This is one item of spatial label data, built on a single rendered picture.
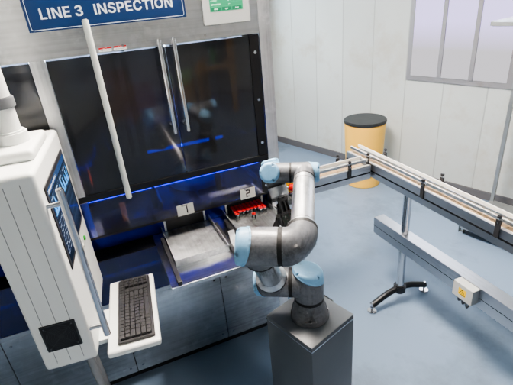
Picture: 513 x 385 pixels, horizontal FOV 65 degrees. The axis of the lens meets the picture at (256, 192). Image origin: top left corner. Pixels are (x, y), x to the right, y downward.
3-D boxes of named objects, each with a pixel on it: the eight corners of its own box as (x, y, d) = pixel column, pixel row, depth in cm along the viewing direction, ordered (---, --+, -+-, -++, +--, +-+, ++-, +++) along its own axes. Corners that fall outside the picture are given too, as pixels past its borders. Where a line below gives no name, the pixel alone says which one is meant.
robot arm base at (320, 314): (336, 314, 161) (337, 294, 156) (311, 334, 152) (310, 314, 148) (308, 296, 171) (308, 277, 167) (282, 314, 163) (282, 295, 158)
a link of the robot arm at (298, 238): (321, 246, 108) (319, 153, 147) (280, 246, 110) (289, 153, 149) (321, 275, 115) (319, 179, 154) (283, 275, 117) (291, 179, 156)
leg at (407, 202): (388, 289, 275) (397, 189, 241) (399, 286, 278) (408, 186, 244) (398, 298, 267) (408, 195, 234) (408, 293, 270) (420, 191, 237)
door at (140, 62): (85, 195, 182) (44, 59, 156) (185, 172, 197) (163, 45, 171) (85, 195, 181) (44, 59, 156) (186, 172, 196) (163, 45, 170)
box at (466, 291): (451, 292, 213) (453, 279, 210) (458, 289, 215) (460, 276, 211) (470, 306, 203) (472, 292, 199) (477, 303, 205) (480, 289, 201)
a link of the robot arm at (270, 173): (288, 160, 143) (290, 162, 154) (257, 162, 145) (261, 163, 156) (288, 182, 144) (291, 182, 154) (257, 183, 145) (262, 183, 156)
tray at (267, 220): (223, 215, 222) (222, 210, 221) (266, 204, 230) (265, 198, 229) (245, 246, 194) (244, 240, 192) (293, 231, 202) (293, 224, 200)
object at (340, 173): (275, 206, 235) (273, 182, 228) (264, 195, 248) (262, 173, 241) (372, 179, 257) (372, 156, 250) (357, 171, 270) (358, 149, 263)
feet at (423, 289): (364, 308, 271) (365, 292, 265) (422, 286, 287) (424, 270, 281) (372, 316, 265) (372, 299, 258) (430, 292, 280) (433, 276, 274)
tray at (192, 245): (162, 232, 211) (160, 227, 210) (209, 219, 220) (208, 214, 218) (176, 266, 183) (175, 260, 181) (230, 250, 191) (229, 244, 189)
